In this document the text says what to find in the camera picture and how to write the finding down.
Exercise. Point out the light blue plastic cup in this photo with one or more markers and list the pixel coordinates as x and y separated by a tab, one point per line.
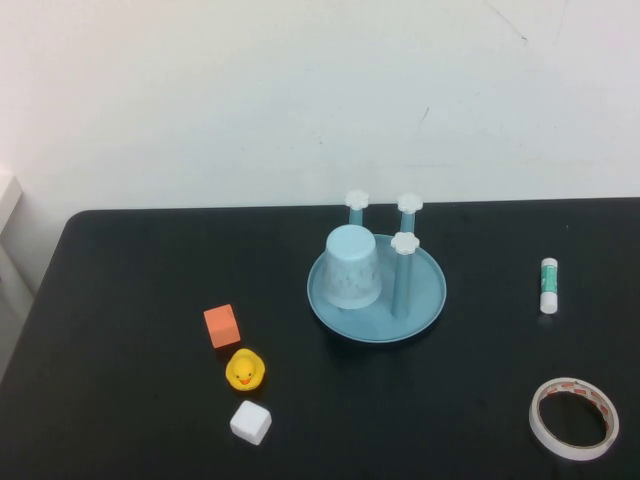
352	275

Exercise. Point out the blue cup stand white caps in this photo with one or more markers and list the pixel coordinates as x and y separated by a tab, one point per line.
415	300

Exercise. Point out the orange foam cube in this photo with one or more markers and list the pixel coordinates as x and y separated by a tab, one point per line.
222	330

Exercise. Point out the yellow rubber duck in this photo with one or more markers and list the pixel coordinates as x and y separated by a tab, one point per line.
245	372

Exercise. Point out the white foam cube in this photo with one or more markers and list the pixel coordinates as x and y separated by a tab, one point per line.
250	424

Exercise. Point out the white green glue stick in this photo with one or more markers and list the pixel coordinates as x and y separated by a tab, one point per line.
549	285

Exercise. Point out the white double-sided tape roll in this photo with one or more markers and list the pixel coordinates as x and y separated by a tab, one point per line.
536	425

